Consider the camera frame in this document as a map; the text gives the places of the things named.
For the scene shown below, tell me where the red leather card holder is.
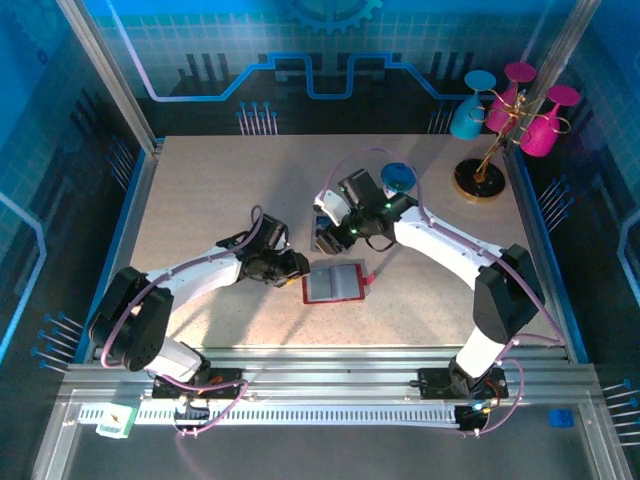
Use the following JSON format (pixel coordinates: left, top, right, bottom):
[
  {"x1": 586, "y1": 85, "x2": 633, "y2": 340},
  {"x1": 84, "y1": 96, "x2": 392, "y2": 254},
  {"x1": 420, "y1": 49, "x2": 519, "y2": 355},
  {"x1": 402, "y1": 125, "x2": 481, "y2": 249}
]
[{"x1": 301, "y1": 262, "x2": 380, "y2": 305}]

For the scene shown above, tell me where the blue goblet with white foot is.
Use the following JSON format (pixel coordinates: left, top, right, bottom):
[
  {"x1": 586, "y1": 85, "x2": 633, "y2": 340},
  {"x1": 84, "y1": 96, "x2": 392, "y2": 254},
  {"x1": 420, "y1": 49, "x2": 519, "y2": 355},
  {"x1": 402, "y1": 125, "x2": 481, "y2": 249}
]
[{"x1": 380, "y1": 162, "x2": 419, "y2": 196}]

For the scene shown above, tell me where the gold glass rack stand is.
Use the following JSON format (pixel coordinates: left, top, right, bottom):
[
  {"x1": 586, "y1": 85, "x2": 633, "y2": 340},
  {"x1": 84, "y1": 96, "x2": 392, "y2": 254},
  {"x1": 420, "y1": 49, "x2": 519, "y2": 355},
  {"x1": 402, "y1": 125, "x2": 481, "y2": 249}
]
[{"x1": 453, "y1": 87, "x2": 571, "y2": 204}]

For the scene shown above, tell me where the blue hanging goblet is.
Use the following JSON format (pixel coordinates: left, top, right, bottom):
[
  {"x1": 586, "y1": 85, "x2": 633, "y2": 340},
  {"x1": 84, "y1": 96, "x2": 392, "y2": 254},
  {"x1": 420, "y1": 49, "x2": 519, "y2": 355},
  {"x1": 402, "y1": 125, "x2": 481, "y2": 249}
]
[{"x1": 449, "y1": 69, "x2": 498, "y2": 141}]

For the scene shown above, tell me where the pink hanging goblet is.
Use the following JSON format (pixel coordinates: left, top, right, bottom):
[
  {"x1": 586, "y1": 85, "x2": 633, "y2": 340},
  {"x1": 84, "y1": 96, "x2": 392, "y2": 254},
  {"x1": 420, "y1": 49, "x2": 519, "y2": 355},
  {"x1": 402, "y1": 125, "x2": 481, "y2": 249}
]
[
  {"x1": 487, "y1": 61, "x2": 537, "y2": 135},
  {"x1": 519, "y1": 84, "x2": 582, "y2": 159}
]

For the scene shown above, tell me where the green and white small box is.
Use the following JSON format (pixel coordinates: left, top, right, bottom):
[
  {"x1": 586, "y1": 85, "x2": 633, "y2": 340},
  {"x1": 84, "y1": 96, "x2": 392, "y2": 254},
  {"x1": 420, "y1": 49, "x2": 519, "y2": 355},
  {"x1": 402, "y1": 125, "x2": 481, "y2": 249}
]
[{"x1": 95, "y1": 403, "x2": 138, "y2": 440}]

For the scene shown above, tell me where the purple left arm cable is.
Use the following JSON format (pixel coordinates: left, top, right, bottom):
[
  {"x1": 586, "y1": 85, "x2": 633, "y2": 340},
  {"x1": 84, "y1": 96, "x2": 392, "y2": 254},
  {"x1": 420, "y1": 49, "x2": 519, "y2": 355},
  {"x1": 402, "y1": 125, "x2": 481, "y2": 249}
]
[{"x1": 100, "y1": 204, "x2": 264, "y2": 440}]

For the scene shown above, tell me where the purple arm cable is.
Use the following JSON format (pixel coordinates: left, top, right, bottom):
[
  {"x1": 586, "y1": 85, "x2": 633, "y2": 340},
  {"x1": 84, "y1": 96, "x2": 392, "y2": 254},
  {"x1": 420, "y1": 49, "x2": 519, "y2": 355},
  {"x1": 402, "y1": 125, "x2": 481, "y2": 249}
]
[
  {"x1": 318, "y1": 147, "x2": 568, "y2": 439},
  {"x1": 100, "y1": 204, "x2": 264, "y2": 440}
]

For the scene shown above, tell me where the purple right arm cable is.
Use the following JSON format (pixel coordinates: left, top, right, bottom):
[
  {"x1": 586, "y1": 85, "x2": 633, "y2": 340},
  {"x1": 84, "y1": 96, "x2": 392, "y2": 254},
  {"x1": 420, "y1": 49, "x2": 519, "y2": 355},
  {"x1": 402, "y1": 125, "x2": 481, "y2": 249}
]
[{"x1": 318, "y1": 147, "x2": 568, "y2": 439}]

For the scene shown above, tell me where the aluminium frame rail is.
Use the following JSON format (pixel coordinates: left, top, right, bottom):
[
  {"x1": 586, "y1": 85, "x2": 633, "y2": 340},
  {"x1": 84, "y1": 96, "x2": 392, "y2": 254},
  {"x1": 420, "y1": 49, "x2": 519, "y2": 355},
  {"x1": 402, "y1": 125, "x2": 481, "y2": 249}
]
[{"x1": 59, "y1": 344, "x2": 601, "y2": 406}]

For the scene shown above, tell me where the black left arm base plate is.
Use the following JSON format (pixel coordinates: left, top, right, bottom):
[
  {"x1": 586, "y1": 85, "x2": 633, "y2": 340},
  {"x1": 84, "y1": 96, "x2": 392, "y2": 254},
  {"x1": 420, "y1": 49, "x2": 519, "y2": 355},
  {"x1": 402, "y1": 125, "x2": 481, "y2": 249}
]
[{"x1": 151, "y1": 366, "x2": 250, "y2": 401}]

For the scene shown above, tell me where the white slotted cable duct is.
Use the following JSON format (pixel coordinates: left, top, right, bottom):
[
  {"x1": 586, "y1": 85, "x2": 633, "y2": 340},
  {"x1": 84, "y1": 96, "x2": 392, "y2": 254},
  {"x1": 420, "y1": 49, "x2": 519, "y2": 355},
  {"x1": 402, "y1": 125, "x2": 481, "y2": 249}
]
[{"x1": 78, "y1": 403, "x2": 461, "y2": 427}]

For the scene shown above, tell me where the black controller board with wires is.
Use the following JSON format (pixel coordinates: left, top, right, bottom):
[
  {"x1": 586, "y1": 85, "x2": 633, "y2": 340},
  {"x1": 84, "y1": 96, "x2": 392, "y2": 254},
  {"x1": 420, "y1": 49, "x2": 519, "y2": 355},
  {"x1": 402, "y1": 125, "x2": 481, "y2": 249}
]
[
  {"x1": 455, "y1": 402, "x2": 494, "y2": 435},
  {"x1": 173, "y1": 397, "x2": 211, "y2": 437}
]

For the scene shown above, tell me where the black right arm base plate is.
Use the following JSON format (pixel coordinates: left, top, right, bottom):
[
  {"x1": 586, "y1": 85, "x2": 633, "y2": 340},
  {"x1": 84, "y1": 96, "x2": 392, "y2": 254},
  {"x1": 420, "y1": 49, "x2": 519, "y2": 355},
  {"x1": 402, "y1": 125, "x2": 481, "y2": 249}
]
[{"x1": 416, "y1": 366, "x2": 510, "y2": 401}]

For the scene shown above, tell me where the aluminium frame post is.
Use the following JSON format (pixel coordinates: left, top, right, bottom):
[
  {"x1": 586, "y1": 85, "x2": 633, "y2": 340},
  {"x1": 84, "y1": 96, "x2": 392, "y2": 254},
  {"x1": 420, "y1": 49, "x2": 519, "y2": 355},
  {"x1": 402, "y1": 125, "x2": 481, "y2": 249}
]
[
  {"x1": 55, "y1": 0, "x2": 161, "y2": 154},
  {"x1": 502, "y1": 0, "x2": 604, "y2": 156}
]

